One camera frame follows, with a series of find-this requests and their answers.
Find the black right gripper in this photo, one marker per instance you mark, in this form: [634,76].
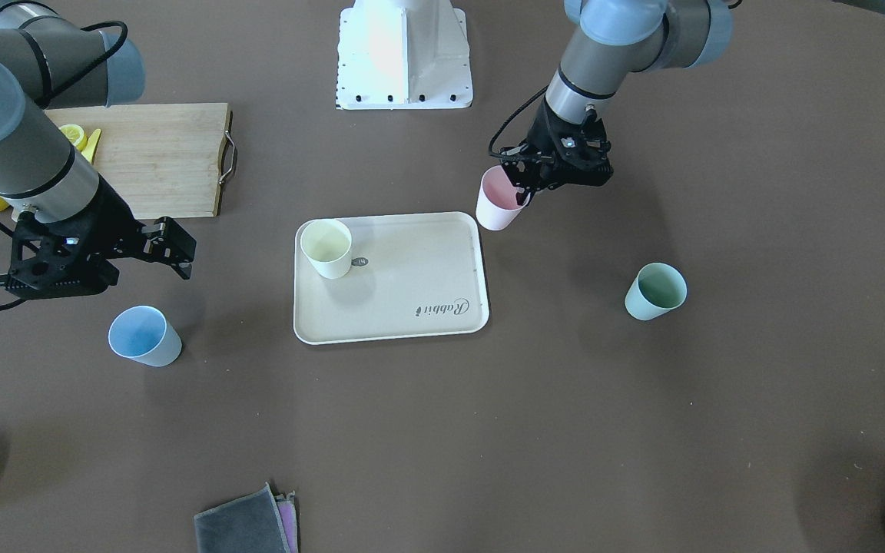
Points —
[111,220]

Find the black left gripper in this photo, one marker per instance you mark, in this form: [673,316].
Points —
[545,132]

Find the pink cup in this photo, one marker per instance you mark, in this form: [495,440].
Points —
[498,200]

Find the blue cup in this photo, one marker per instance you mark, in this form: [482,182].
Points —
[144,334]

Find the cream yellow cup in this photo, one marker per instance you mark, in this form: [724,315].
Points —
[327,244]

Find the green cup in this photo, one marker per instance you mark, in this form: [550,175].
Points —
[658,288]

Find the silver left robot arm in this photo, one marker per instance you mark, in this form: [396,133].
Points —
[616,38]

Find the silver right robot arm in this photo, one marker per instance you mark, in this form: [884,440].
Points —
[297,156]

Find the cream rabbit tray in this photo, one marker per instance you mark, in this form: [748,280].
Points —
[412,275]

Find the bamboo cutting board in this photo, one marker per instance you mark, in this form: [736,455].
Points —
[163,159]

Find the yellow plastic knife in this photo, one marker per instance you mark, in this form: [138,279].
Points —
[89,149]

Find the upper lemon slice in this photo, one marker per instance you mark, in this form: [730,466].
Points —
[75,134]

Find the pink cloth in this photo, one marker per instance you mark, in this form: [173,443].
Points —
[286,507]

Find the grey cloth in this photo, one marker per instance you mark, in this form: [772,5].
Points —
[248,524]

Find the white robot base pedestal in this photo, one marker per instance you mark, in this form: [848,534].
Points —
[403,55]

